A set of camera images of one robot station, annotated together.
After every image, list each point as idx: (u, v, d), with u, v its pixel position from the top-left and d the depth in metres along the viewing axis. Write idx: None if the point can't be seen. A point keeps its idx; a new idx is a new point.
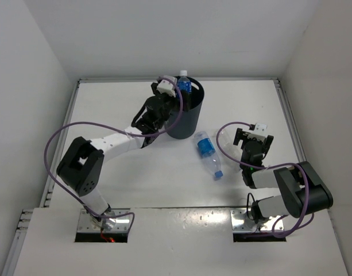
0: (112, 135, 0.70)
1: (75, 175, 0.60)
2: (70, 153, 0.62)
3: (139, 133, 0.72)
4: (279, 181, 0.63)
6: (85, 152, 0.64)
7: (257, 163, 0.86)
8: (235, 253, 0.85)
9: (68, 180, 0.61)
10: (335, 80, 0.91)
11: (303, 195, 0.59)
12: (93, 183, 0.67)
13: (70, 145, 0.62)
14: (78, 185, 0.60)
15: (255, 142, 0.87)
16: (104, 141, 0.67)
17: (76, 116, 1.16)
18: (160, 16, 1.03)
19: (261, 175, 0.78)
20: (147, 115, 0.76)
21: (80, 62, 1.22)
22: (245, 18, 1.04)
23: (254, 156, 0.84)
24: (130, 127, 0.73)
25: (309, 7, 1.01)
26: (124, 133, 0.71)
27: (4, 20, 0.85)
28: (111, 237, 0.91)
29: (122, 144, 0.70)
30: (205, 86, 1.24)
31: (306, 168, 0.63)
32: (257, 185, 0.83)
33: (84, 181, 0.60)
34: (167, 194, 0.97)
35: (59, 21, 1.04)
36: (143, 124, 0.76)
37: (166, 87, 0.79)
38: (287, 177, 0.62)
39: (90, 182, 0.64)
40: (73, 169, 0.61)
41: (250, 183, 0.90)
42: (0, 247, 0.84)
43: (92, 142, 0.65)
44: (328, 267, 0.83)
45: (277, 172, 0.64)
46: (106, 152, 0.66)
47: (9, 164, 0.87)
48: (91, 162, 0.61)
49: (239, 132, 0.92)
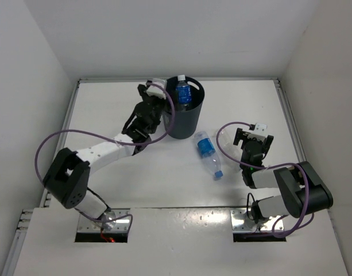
0: (100, 144, 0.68)
1: (61, 188, 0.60)
2: (57, 166, 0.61)
3: (129, 141, 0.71)
4: (279, 182, 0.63)
6: (72, 163, 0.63)
7: (257, 163, 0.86)
8: (235, 254, 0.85)
9: (53, 193, 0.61)
10: (334, 80, 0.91)
11: (303, 195, 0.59)
12: (81, 196, 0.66)
13: (56, 158, 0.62)
14: (64, 198, 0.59)
15: (255, 142, 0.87)
16: (91, 152, 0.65)
17: (77, 116, 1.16)
18: (159, 15, 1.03)
19: (261, 175, 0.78)
20: (138, 122, 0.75)
21: (80, 62, 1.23)
22: (244, 18, 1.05)
23: (255, 156, 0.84)
24: (120, 135, 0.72)
25: (309, 7, 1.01)
26: (113, 141, 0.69)
27: (4, 20, 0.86)
28: (111, 237, 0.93)
29: (110, 152, 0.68)
30: (205, 86, 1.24)
31: (306, 168, 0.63)
32: (256, 185, 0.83)
33: (68, 194, 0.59)
34: (166, 193, 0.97)
35: (59, 22, 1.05)
36: (134, 130, 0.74)
37: (156, 91, 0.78)
38: (287, 177, 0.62)
39: (77, 195, 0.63)
40: (60, 182, 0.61)
41: (250, 183, 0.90)
42: (0, 247, 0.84)
43: (78, 153, 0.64)
44: (329, 267, 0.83)
45: (277, 172, 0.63)
46: (93, 163, 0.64)
47: (9, 163, 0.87)
48: (76, 175, 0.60)
49: (239, 133, 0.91)
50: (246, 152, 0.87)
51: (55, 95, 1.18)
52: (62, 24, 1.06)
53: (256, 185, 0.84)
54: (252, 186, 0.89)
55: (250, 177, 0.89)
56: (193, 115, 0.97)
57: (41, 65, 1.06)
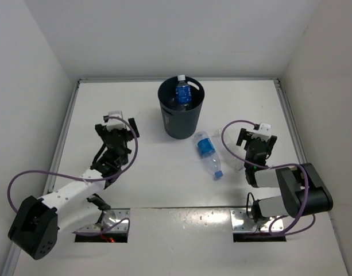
0: (66, 187, 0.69)
1: (29, 237, 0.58)
2: (22, 216, 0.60)
3: (99, 177, 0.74)
4: (281, 180, 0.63)
6: (38, 211, 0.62)
7: (260, 162, 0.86)
8: (235, 254, 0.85)
9: (22, 245, 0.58)
10: (334, 80, 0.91)
11: (302, 195, 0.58)
12: (53, 243, 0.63)
13: (20, 209, 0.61)
14: (33, 249, 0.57)
15: (259, 141, 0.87)
16: (58, 196, 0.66)
17: (76, 116, 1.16)
18: (159, 15, 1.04)
19: (263, 173, 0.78)
20: (108, 154, 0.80)
21: (80, 62, 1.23)
22: (244, 18, 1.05)
23: (258, 154, 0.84)
24: (89, 172, 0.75)
25: (309, 7, 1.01)
26: (82, 179, 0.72)
27: (4, 20, 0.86)
28: (111, 237, 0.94)
29: (78, 194, 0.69)
30: (205, 86, 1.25)
31: (309, 169, 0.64)
32: (260, 185, 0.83)
33: (38, 243, 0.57)
34: (166, 193, 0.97)
35: (59, 22, 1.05)
36: (104, 163, 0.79)
37: (116, 123, 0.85)
38: (289, 177, 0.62)
39: (47, 243, 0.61)
40: (27, 232, 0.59)
41: (252, 182, 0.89)
42: (0, 248, 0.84)
43: (43, 199, 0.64)
44: (328, 267, 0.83)
45: (279, 171, 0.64)
46: (61, 207, 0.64)
47: (9, 164, 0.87)
48: (42, 224, 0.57)
49: (243, 133, 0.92)
50: (250, 150, 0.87)
51: (55, 95, 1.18)
52: (62, 24, 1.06)
53: (259, 184, 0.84)
54: (255, 184, 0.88)
55: (253, 176, 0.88)
56: (193, 116, 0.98)
57: (41, 66, 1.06)
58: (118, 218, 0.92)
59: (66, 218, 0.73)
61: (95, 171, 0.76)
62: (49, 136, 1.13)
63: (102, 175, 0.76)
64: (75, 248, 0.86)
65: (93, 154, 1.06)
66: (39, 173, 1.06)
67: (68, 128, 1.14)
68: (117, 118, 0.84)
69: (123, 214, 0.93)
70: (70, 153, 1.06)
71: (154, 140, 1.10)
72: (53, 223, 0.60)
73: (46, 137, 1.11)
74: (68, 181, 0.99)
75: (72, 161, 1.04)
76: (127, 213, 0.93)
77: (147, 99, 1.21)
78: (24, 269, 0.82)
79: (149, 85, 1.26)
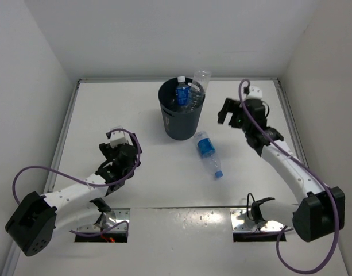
0: (69, 187, 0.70)
1: (24, 235, 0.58)
2: (22, 210, 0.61)
3: (102, 183, 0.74)
4: (306, 213, 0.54)
6: (38, 208, 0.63)
7: (260, 122, 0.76)
8: (236, 253, 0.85)
9: (16, 239, 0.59)
10: (333, 79, 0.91)
11: (318, 228, 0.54)
12: (46, 241, 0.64)
13: (22, 203, 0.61)
14: (26, 245, 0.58)
15: (257, 102, 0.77)
16: (60, 196, 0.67)
17: (75, 116, 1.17)
18: (159, 15, 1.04)
19: (275, 157, 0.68)
20: (118, 161, 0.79)
21: (81, 62, 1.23)
22: (243, 18, 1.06)
23: (256, 111, 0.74)
24: (93, 176, 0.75)
25: (308, 7, 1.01)
26: (85, 183, 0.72)
27: (6, 20, 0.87)
28: (111, 237, 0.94)
29: (80, 195, 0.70)
30: (208, 87, 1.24)
31: (339, 198, 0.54)
32: (267, 160, 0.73)
33: (33, 241, 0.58)
34: (166, 194, 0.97)
35: (60, 21, 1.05)
36: (109, 171, 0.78)
37: (119, 137, 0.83)
38: (314, 211, 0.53)
39: (41, 241, 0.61)
40: (24, 227, 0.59)
41: (257, 146, 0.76)
42: (0, 246, 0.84)
43: (46, 198, 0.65)
44: (328, 268, 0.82)
45: (309, 206, 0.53)
46: (61, 207, 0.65)
47: (10, 162, 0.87)
48: (40, 223, 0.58)
49: (228, 103, 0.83)
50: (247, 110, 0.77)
51: (55, 94, 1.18)
52: (61, 23, 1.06)
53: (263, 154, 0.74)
54: (260, 148, 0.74)
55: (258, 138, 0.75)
56: (194, 117, 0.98)
57: (41, 65, 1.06)
58: (118, 219, 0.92)
59: (64, 218, 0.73)
61: (100, 176, 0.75)
62: (49, 136, 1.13)
63: (105, 181, 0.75)
64: (74, 248, 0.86)
65: (93, 154, 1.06)
66: (39, 173, 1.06)
67: (68, 128, 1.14)
68: (123, 131, 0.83)
69: (123, 214, 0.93)
70: (70, 154, 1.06)
71: (155, 140, 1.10)
72: (51, 223, 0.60)
73: (46, 137, 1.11)
74: (68, 180, 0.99)
75: (72, 161, 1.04)
76: (127, 213, 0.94)
77: (147, 99, 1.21)
78: (24, 269, 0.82)
79: (149, 86, 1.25)
